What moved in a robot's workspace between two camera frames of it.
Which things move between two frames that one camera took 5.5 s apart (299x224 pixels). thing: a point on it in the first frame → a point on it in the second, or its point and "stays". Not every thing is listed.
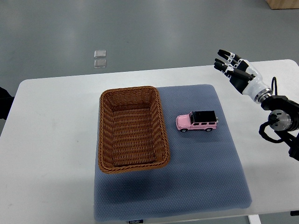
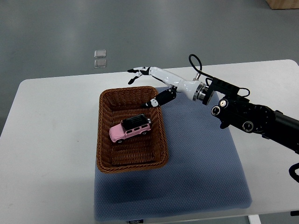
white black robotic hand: (242, 75) → (195, 90)
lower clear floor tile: (100, 63) stays
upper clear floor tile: (99, 53) stays
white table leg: (254, 219) stays
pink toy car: (203, 120) → (133, 126)
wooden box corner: (283, 4) stays
